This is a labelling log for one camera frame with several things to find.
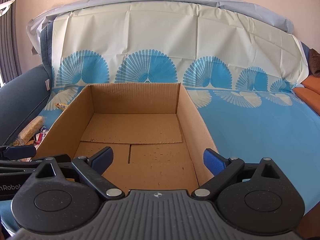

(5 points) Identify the puffed rice bar packet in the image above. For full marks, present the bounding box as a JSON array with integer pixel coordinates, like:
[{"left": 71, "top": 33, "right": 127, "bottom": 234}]
[{"left": 17, "top": 116, "right": 45, "bottom": 145}]

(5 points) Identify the yellow Alpenliebe candy pack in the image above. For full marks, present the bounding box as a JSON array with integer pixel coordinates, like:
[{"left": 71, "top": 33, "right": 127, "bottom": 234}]
[{"left": 55, "top": 103, "right": 68, "bottom": 111}]

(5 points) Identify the red spicy snack packet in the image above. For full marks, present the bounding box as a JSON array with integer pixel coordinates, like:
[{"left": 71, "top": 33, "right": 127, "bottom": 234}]
[{"left": 34, "top": 126, "right": 48, "bottom": 145}]

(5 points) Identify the brown cardboard box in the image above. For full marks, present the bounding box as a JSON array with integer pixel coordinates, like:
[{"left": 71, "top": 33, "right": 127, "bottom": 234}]
[{"left": 37, "top": 83, "right": 215, "bottom": 192}]

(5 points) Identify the grey curtain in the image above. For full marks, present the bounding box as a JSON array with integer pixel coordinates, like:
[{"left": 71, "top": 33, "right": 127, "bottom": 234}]
[{"left": 1, "top": 0, "right": 22, "bottom": 83}]

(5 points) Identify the blue fan-pattern sofa cover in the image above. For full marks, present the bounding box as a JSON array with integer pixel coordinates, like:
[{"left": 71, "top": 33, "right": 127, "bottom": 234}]
[{"left": 1, "top": 1, "right": 319, "bottom": 239}]

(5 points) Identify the orange cushion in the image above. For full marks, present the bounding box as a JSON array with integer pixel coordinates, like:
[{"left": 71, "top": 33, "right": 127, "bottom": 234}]
[{"left": 293, "top": 75, "right": 320, "bottom": 115}]

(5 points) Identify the grey sheet on backrest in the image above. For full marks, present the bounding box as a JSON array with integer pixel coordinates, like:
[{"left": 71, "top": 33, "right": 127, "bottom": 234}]
[{"left": 26, "top": 0, "right": 294, "bottom": 55}]

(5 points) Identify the brown clothing pile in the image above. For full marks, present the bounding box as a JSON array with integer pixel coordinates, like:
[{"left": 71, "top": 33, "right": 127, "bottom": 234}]
[{"left": 309, "top": 49, "right": 320, "bottom": 77}]

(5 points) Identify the white drying rack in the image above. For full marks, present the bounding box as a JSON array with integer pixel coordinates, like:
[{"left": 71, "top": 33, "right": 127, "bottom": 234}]
[{"left": 0, "top": 0, "right": 15, "bottom": 17}]

